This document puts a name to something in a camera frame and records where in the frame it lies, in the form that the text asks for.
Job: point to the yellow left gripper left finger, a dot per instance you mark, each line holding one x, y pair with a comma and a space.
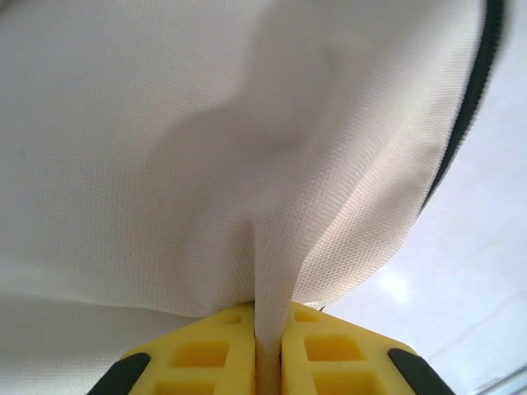
197, 358

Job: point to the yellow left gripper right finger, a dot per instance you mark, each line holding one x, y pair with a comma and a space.
333, 358

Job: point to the cream canvas backpack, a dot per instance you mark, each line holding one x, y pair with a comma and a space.
164, 164

